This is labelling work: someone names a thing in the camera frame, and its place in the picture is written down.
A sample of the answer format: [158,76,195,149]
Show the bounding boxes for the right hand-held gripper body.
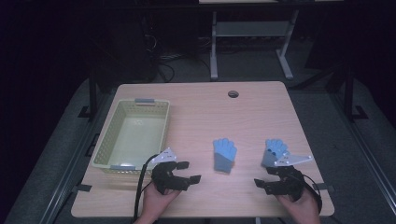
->
[265,154,314,202]

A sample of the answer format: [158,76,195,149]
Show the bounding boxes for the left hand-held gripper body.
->
[150,147,191,196]

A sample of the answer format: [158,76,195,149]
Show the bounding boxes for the blue shark glove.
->
[212,137,238,175]
[261,138,290,168]

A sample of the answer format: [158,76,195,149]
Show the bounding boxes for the pale green plastic basket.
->
[92,98,171,175]

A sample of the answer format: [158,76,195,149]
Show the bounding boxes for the person's left hand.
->
[141,184,182,220]

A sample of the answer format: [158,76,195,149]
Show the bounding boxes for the person's right hand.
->
[276,189,322,224]

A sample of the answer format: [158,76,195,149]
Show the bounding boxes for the black table edge clip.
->
[312,183,335,192]
[71,184,93,193]

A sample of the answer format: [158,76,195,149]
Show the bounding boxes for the black metal stand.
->
[78,66,98,119]
[343,63,369,122]

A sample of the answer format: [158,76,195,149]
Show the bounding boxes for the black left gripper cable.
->
[133,154,161,224]

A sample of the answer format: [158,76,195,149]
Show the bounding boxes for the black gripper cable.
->
[301,173,323,215]
[133,154,161,224]

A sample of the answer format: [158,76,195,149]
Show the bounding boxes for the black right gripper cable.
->
[301,173,323,215]

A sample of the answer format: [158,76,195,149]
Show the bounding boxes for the black floor cables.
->
[151,53,185,84]

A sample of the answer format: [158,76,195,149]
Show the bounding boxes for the white metal desk frame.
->
[209,8,301,80]

